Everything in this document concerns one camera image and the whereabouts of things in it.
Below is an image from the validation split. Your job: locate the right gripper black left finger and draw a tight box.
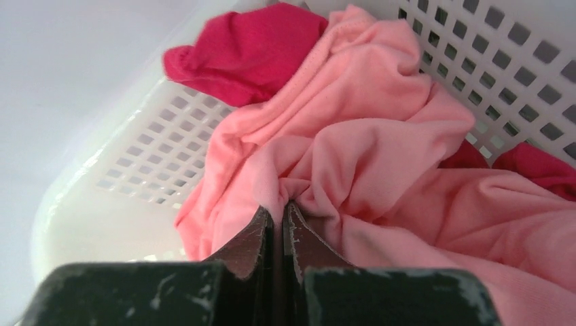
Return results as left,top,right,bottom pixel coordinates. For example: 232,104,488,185
22,208,273,325

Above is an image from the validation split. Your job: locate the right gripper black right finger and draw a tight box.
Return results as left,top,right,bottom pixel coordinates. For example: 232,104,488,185
283,202,502,325

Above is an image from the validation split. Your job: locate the light pink t-shirt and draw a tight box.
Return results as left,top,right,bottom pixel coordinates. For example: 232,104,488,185
175,5,575,325

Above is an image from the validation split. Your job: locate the magenta t-shirt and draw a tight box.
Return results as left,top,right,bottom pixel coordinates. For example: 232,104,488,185
163,3,328,107

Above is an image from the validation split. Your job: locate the white plastic laundry basket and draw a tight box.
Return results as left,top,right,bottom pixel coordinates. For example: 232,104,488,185
31,1,575,283

